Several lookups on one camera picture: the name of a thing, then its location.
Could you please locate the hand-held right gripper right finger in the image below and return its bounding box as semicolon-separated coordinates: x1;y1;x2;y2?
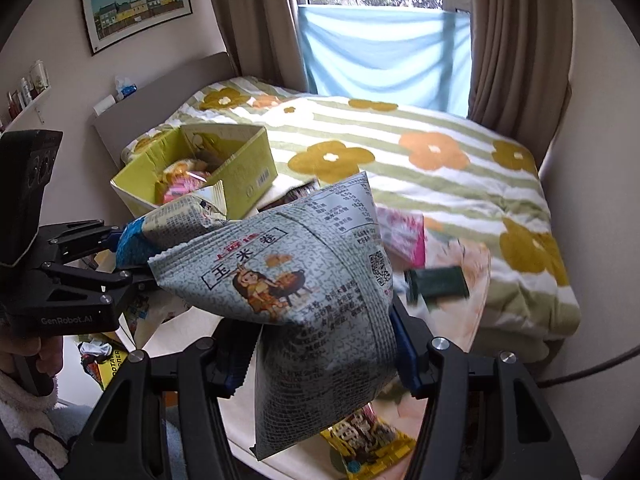
390;295;583;480

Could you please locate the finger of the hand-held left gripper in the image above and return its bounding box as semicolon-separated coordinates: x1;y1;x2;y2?
39;218;125;264
47;265;169;307

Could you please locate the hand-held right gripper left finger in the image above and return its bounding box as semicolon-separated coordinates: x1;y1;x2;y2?
60;319;262;480

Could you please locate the blue grey snack bag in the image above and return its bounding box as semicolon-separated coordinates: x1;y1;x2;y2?
116;182;229;274

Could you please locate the large grey cartoon snack bag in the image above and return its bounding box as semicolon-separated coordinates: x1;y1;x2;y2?
147;171;399;462

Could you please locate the green cardboard box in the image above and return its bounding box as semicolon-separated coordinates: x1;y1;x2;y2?
110;124;279;222

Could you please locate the person's left forearm white sleeve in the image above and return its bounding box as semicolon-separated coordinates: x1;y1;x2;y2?
0;370;98;480

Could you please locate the person's left hand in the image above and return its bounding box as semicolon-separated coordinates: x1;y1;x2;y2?
0;332;65;383

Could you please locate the dark green snack packet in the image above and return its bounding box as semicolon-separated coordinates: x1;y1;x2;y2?
403;266;471;306

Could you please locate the yellow black package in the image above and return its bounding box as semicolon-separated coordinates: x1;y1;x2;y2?
79;332;132;392

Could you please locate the yellow snack packet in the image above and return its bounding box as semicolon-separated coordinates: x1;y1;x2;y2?
320;404;417;480

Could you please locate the bright pink snack packet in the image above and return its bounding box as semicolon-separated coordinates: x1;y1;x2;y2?
161;180;212;207

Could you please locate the clear glass jar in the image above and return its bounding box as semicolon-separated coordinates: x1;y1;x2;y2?
29;59;49;94

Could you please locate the pink white snack packet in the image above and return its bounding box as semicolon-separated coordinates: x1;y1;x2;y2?
375;206;427;267

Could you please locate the orange snack packet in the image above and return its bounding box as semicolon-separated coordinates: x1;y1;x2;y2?
159;159;213;182

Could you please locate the blue white tissue pack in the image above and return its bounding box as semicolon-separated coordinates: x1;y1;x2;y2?
114;75;139;104

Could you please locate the grey bed headboard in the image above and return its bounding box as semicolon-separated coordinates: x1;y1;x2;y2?
92;51;239;169

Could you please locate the dark brown snack packet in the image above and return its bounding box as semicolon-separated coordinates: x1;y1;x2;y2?
259;179;319;212

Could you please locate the floral striped blanket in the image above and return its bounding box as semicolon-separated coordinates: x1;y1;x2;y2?
122;76;583;357

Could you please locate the brown curtain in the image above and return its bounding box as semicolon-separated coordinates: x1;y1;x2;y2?
200;0;309;94
467;0;574;139

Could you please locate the light blue cloth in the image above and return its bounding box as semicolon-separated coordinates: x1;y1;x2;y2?
298;4;474;119

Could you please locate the white wall shelf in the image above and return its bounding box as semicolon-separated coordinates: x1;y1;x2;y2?
0;84;54;132

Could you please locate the dark cable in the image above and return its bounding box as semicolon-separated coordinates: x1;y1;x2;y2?
537;344;629;389

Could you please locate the framed wall poster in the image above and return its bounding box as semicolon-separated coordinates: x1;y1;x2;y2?
80;0;194;57

